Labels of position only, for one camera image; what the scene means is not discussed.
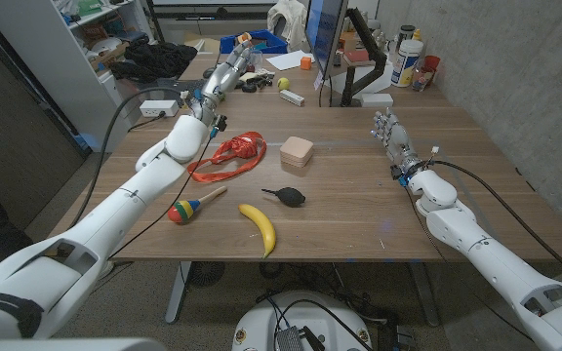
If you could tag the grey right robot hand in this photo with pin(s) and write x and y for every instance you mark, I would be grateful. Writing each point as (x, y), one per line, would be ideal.
(398, 144)

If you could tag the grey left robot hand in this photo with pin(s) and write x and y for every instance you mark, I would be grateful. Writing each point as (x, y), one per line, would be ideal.
(222, 80)

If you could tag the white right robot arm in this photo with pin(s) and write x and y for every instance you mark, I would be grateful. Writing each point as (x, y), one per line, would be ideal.
(486, 253)

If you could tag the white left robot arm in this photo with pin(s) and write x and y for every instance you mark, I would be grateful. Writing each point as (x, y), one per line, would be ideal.
(115, 205)

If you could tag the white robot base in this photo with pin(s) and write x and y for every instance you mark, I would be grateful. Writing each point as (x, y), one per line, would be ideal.
(261, 322)

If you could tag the flat white box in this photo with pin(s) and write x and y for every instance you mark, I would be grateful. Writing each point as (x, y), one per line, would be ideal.
(376, 100)

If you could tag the small white oblong box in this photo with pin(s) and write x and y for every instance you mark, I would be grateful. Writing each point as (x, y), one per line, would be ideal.
(292, 97)

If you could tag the pink square jewelry box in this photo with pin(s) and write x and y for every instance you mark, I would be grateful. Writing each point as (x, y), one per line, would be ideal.
(296, 150)

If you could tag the black rubber air blower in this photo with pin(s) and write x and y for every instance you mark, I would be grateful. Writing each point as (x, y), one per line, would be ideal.
(291, 196)

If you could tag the colourful wooden maraca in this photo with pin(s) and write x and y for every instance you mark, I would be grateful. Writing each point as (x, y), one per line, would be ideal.
(183, 211)

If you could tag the yellow toy banana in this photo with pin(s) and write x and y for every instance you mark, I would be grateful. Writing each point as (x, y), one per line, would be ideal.
(261, 224)

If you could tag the black computer mouse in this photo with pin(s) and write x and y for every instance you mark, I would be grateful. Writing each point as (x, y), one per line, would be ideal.
(207, 73)

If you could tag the heap of black parts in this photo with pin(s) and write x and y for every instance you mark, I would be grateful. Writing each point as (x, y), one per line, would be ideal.
(256, 84)

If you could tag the clear drinking glass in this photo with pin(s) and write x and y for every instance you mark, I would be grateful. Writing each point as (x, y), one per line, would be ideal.
(257, 59)

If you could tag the black laptop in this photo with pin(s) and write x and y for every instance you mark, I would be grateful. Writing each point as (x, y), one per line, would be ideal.
(169, 90)

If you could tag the yellow tennis ball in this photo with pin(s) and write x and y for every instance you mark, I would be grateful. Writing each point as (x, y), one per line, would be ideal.
(283, 84)

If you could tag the blue plastic bin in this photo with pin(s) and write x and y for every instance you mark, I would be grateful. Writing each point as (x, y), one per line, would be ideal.
(273, 45)

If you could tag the black crumpled garment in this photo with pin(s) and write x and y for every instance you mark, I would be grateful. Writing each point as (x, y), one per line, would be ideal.
(159, 61)

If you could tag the clear glass jar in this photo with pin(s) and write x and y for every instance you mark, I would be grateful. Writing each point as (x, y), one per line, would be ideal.
(421, 79)

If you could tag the white paper sheet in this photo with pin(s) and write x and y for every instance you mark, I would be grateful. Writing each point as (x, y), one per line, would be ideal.
(288, 60)

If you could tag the white power strip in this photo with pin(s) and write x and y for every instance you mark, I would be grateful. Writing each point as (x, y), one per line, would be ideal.
(159, 108)

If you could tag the white wipes canister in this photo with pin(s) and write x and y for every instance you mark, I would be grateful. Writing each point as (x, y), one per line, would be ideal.
(406, 62)

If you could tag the orange cube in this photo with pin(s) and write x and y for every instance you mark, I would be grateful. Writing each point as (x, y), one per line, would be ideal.
(306, 63)

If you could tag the red cup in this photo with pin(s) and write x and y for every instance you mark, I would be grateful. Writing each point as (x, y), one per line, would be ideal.
(432, 62)

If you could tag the white jacket on chair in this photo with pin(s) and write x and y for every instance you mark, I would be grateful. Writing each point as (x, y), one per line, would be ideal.
(288, 19)

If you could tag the dark lidded bottle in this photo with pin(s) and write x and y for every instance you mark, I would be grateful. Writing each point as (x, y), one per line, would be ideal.
(406, 33)

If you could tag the computer monitor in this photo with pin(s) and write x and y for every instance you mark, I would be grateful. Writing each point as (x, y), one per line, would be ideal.
(325, 29)

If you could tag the grey metal table leg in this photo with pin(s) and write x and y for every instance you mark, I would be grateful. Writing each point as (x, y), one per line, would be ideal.
(177, 292)
(425, 292)

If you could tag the white shelf unit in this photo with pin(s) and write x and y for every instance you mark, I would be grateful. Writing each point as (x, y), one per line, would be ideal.
(52, 63)

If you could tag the black round floor fan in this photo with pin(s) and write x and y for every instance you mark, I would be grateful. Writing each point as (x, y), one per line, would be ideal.
(206, 273)

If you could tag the white sneaker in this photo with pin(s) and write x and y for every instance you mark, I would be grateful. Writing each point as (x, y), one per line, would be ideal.
(106, 269)

